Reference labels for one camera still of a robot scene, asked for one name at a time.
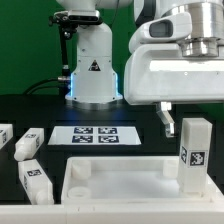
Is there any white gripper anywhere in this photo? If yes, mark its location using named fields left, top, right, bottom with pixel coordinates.
left=124, top=43, right=224, bottom=138

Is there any white square desk top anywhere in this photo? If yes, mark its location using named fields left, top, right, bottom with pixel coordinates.
left=61, top=156, right=224, bottom=205

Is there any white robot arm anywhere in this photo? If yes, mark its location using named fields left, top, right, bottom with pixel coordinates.
left=54, top=0, right=224, bottom=137

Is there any white flat base tag plate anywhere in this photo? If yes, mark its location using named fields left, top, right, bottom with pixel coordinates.
left=48, top=126, right=141, bottom=145

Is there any white L-shaped fence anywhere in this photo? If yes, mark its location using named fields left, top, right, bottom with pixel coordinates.
left=0, top=173, right=224, bottom=224

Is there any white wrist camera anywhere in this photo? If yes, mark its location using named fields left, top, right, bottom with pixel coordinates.
left=129, top=12, right=192, bottom=53

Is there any black camera on stand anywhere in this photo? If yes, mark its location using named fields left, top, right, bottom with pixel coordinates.
left=49, top=10, right=103, bottom=95

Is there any black cable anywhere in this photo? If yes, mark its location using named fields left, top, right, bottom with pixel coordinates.
left=22, top=77, right=68, bottom=96

